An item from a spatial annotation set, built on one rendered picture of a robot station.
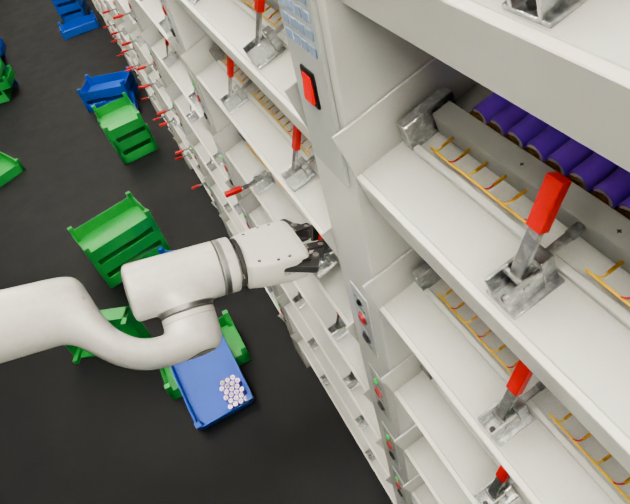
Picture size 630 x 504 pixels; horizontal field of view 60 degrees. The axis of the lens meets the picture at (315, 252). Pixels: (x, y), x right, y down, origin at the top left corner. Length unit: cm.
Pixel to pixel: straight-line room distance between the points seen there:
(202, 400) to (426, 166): 156
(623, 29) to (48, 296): 67
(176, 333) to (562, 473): 49
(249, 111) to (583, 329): 73
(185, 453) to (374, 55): 162
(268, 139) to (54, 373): 164
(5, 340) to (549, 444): 60
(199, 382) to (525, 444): 151
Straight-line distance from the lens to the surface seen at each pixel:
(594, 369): 35
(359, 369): 102
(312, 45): 44
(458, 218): 42
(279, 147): 86
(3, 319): 75
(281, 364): 195
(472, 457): 73
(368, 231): 53
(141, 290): 77
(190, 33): 114
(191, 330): 77
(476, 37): 27
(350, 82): 44
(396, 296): 62
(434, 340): 58
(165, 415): 200
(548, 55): 24
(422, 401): 76
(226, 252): 79
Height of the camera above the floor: 160
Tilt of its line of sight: 45 degrees down
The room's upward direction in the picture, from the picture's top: 16 degrees counter-clockwise
